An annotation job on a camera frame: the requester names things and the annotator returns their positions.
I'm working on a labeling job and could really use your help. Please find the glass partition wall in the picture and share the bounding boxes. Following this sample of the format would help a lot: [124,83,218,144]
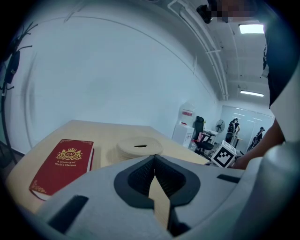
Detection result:
[221,105,275,153]

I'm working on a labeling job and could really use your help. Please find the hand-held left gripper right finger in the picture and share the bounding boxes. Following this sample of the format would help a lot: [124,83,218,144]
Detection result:
[154,154,249,240]

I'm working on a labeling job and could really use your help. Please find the red label water jug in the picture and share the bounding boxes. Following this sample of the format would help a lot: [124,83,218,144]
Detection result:
[179,101,196,126]

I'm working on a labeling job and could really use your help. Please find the red hardcover book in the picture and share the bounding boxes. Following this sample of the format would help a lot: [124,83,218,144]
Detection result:
[29,138,95,202]

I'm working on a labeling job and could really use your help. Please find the white office desk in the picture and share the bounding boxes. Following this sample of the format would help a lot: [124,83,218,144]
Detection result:
[203,129,220,144]

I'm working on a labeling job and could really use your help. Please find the black office chair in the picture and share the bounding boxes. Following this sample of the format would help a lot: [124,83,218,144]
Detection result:
[193,116,215,156]

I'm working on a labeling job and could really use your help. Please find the person's right forearm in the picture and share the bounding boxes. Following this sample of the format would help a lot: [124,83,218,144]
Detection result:
[231,118,285,170]

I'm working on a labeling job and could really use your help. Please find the light wooden square table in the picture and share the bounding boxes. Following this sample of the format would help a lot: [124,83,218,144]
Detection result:
[6,119,210,229]

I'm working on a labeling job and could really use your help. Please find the pile of clear water jugs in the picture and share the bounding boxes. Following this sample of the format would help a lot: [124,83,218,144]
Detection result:
[187,140,200,154]

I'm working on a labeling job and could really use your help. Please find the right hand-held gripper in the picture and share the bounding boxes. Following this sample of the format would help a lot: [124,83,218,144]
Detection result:
[210,140,238,169]

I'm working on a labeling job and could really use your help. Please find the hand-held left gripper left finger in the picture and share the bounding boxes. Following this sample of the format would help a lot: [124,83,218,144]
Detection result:
[36,154,173,240]

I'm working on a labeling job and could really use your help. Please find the black floor fan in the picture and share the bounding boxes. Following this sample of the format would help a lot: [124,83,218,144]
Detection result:
[215,119,226,133]

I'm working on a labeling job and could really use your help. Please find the person's black clothing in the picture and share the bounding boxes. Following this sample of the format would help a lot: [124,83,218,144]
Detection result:
[263,14,300,109]

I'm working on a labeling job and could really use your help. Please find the white ceiling pipes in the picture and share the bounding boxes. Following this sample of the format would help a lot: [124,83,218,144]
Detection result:
[168,0,229,102]

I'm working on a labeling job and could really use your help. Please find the black head-worn camera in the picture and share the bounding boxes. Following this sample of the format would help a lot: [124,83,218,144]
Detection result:
[196,4,214,24]

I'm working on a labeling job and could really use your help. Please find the black hat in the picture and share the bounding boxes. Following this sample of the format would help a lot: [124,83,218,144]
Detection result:
[4,50,21,84]

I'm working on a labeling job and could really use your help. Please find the ceiling light panel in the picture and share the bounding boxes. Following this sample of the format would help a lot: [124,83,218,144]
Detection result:
[239,23,265,35]
[240,90,265,98]

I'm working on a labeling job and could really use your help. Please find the white water dispenser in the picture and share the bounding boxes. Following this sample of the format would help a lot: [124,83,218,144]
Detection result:
[172,123,195,149]

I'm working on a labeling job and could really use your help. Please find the person's head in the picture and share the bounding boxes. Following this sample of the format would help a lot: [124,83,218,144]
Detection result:
[207,0,259,24]

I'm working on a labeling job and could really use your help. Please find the black coat rack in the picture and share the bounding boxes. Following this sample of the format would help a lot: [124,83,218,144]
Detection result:
[0,22,38,165]

